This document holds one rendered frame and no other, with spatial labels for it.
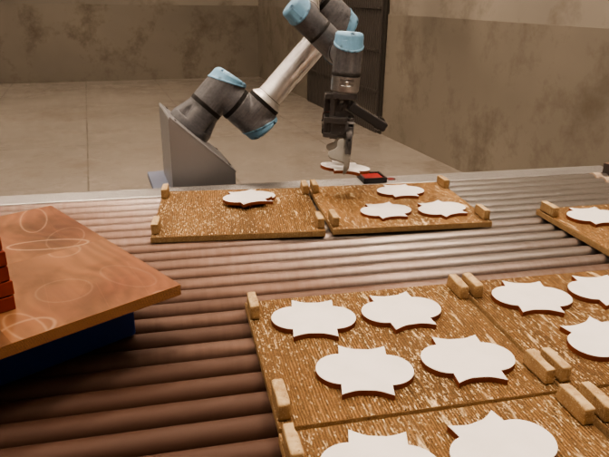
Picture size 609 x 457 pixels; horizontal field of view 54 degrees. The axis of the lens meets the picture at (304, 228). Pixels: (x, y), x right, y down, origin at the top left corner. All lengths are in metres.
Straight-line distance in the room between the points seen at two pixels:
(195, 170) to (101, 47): 9.80
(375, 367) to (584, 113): 3.69
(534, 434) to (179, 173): 1.37
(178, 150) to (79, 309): 1.05
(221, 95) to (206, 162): 0.23
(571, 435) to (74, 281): 0.74
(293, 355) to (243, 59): 11.17
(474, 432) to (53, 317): 0.58
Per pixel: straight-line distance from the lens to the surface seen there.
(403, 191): 1.72
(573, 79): 4.55
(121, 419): 0.89
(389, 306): 1.08
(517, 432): 0.84
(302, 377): 0.90
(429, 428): 0.83
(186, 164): 1.90
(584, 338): 1.08
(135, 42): 11.67
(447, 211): 1.58
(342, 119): 1.59
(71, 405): 0.94
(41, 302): 0.95
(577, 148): 4.51
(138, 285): 0.96
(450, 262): 1.36
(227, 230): 1.43
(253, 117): 2.01
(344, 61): 1.57
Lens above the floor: 1.45
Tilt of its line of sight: 21 degrees down
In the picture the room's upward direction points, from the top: 1 degrees clockwise
